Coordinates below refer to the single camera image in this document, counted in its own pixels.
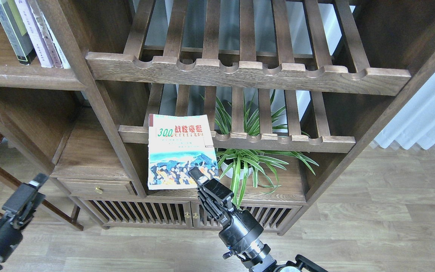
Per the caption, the white standing book on shelf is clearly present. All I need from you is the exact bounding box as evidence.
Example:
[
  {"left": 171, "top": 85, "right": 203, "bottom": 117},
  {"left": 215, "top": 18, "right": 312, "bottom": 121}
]
[{"left": 28, "top": 0, "right": 71, "bottom": 69}]

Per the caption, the brass drawer knob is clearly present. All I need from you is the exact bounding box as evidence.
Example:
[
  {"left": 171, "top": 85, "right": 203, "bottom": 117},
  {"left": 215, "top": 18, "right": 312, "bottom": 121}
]
[{"left": 94, "top": 186, "right": 103, "bottom": 194}]

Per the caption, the yellow grey thick book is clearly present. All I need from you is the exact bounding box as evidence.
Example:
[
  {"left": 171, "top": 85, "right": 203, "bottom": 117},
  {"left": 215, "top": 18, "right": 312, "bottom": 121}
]
[{"left": 0, "top": 0, "right": 36, "bottom": 65}]

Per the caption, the dark wooden side furniture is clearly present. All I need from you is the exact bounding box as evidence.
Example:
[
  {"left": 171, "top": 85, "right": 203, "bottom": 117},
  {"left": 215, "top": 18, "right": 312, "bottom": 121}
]
[{"left": 0, "top": 133, "right": 83, "bottom": 231}]

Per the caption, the green blue illustrated book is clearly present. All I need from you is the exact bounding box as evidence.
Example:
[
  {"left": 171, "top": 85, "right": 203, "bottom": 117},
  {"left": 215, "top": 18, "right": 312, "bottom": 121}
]
[{"left": 147, "top": 114, "right": 219, "bottom": 190}]

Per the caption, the dark wooden bookshelf unit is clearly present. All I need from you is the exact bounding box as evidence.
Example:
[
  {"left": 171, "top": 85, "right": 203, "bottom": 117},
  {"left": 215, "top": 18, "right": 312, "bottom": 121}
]
[{"left": 0, "top": 0, "right": 435, "bottom": 235}]

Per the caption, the white plant pot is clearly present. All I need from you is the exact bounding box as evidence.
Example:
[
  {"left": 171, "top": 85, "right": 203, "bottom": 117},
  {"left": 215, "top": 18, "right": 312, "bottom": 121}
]
[{"left": 221, "top": 162, "right": 254, "bottom": 180}]

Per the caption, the green spider plant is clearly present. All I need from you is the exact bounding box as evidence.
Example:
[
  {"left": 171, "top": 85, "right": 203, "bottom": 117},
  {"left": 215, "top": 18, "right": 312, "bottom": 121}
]
[{"left": 215, "top": 97, "right": 319, "bottom": 207}]

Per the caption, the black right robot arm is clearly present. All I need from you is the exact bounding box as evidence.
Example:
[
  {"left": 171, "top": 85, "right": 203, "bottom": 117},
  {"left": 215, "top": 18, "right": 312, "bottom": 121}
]
[{"left": 189, "top": 167, "right": 325, "bottom": 272}]

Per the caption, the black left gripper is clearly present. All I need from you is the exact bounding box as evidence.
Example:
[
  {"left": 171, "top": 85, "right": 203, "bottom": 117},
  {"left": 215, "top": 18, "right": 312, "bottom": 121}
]
[{"left": 0, "top": 173, "right": 49, "bottom": 270}]

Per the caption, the pale lilac white book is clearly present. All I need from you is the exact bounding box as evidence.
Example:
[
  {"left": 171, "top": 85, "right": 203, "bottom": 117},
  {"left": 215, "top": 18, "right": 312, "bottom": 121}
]
[{"left": 15, "top": 0, "right": 53, "bottom": 68}]

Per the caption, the white curtain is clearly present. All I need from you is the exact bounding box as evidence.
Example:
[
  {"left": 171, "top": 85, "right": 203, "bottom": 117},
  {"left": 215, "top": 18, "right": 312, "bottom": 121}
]
[{"left": 371, "top": 73, "right": 435, "bottom": 150}]

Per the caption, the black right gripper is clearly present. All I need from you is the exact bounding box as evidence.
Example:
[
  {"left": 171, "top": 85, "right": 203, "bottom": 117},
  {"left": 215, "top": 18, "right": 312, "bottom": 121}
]
[{"left": 188, "top": 167, "right": 264, "bottom": 252}]

